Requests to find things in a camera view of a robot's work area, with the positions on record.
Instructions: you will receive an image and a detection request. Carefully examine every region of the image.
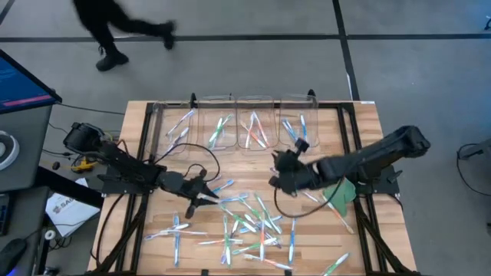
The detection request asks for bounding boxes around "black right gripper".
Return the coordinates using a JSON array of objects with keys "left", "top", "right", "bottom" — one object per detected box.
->
[{"left": 268, "top": 149, "right": 321, "bottom": 198}]

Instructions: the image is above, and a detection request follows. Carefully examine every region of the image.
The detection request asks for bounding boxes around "black floor cable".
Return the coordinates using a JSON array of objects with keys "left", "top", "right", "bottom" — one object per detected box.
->
[{"left": 455, "top": 142, "right": 491, "bottom": 199}]

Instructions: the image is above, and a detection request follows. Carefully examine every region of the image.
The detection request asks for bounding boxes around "white booklet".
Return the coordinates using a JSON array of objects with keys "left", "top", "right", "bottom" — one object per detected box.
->
[{"left": 44, "top": 177, "right": 101, "bottom": 238}]

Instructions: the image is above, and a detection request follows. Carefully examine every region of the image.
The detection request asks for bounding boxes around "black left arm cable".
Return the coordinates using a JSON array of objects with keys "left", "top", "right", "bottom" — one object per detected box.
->
[{"left": 151, "top": 142, "right": 222, "bottom": 183}]

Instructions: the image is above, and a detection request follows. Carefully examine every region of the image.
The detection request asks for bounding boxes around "black computer mouse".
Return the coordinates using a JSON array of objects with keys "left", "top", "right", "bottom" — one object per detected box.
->
[{"left": 0, "top": 237, "right": 28, "bottom": 276}]

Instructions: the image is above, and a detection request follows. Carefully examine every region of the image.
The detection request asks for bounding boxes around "green cloth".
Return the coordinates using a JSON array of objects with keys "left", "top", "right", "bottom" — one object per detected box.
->
[{"left": 321, "top": 176, "right": 358, "bottom": 219}]

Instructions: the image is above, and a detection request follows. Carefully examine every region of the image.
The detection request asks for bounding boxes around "computer monitor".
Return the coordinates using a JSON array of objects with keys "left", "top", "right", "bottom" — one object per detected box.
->
[{"left": 0, "top": 48, "right": 63, "bottom": 116}]

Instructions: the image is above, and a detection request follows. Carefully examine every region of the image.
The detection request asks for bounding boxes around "orange white toothbrush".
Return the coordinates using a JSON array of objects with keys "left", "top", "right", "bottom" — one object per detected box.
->
[
  {"left": 252, "top": 110, "right": 270, "bottom": 146},
  {"left": 196, "top": 237, "right": 246, "bottom": 247},
  {"left": 321, "top": 192, "right": 357, "bottom": 235},
  {"left": 239, "top": 120, "right": 269, "bottom": 150},
  {"left": 158, "top": 228, "right": 209, "bottom": 236},
  {"left": 259, "top": 212, "right": 267, "bottom": 262},
  {"left": 245, "top": 110, "right": 255, "bottom": 150},
  {"left": 242, "top": 252, "right": 295, "bottom": 272}
]

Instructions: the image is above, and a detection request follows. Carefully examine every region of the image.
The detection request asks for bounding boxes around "black keyboard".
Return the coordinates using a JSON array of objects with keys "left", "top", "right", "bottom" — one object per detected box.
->
[{"left": 0, "top": 192, "right": 12, "bottom": 237}]

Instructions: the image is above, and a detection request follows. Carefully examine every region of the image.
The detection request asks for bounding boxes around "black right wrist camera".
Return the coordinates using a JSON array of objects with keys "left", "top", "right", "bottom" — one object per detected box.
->
[{"left": 293, "top": 136, "right": 311, "bottom": 156}]

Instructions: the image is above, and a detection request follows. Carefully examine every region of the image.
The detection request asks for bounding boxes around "black power cable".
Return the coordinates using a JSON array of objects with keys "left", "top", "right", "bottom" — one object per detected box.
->
[{"left": 94, "top": 193, "right": 127, "bottom": 269}]

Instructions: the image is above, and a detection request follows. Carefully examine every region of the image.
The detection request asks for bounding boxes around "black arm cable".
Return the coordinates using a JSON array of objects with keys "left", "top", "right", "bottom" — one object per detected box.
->
[
  {"left": 272, "top": 174, "right": 348, "bottom": 219},
  {"left": 151, "top": 142, "right": 222, "bottom": 183}
]

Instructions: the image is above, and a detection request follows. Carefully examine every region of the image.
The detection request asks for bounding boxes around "white round roll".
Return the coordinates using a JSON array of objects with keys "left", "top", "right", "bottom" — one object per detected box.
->
[{"left": 0, "top": 129, "right": 21, "bottom": 173}]

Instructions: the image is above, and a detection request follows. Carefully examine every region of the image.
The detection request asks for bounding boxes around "yellow tool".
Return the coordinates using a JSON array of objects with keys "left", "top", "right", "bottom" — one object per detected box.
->
[{"left": 70, "top": 157, "right": 99, "bottom": 174}]

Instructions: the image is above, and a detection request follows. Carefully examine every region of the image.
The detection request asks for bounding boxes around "grey floor stand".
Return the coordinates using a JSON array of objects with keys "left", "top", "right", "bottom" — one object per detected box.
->
[{"left": 458, "top": 136, "right": 491, "bottom": 162}]

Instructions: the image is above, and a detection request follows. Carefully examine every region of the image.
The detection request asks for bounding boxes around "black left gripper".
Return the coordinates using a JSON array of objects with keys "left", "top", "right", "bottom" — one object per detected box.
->
[{"left": 157, "top": 168, "right": 221, "bottom": 221}]

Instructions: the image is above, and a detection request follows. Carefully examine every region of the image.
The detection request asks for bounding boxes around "clear plastic bin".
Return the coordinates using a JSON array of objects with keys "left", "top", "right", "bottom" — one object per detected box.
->
[
  {"left": 236, "top": 94, "right": 280, "bottom": 151},
  {"left": 144, "top": 100, "right": 197, "bottom": 159},
  {"left": 278, "top": 94, "right": 320, "bottom": 150},
  {"left": 196, "top": 94, "right": 238, "bottom": 151}
]

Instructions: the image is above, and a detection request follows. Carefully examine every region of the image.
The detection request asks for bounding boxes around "blue white toothbrush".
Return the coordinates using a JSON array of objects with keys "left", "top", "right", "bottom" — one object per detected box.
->
[
  {"left": 281, "top": 117, "right": 299, "bottom": 143},
  {"left": 197, "top": 192, "right": 250, "bottom": 204},
  {"left": 287, "top": 216, "right": 298, "bottom": 266},
  {"left": 236, "top": 214, "right": 284, "bottom": 235},
  {"left": 172, "top": 212, "right": 182, "bottom": 268},
  {"left": 212, "top": 179, "right": 236, "bottom": 195},
  {"left": 298, "top": 113, "right": 308, "bottom": 143}
]

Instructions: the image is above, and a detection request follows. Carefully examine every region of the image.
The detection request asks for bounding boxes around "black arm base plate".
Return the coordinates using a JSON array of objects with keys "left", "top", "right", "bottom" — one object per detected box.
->
[
  {"left": 97, "top": 173, "right": 159, "bottom": 197},
  {"left": 342, "top": 163, "right": 400, "bottom": 196}
]

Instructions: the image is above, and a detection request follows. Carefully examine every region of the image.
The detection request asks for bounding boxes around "green white toothbrush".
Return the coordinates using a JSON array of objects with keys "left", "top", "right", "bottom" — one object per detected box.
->
[
  {"left": 208, "top": 116, "right": 224, "bottom": 150},
  {"left": 213, "top": 113, "right": 234, "bottom": 136},
  {"left": 321, "top": 251, "right": 351, "bottom": 276},
  {"left": 239, "top": 194, "right": 272, "bottom": 228},
  {"left": 221, "top": 213, "right": 232, "bottom": 268},
  {"left": 219, "top": 204, "right": 258, "bottom": 234},
  {"left": 231, "top": 237, "right": 278, "bottom": 257},
  {"left": 254, "top": 192, "right": 284, "bottom": 235}
]

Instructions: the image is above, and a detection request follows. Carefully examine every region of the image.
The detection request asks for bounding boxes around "black monitor cable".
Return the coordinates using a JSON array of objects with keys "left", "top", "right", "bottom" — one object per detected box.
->
[{"left": 56, "top": 101, "right": 127, "bottom": 117}]

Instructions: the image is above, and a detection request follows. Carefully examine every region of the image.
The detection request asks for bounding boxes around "black beam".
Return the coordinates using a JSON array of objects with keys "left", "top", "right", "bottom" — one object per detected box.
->
[{"left": 35, "top": 165, "right": 105, "bottom": 210}]

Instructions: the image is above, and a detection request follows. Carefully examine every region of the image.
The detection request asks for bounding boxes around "person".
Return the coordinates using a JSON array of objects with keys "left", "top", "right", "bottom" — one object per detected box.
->
[{"left": 71, "top": 0, "right": 178, "bottom": 73}]

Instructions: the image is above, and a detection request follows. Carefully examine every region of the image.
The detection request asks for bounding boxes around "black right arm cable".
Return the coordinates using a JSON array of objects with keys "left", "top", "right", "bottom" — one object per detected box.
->
[{"left": 272, "top": 174, "right": 348, "bottom": 219}]

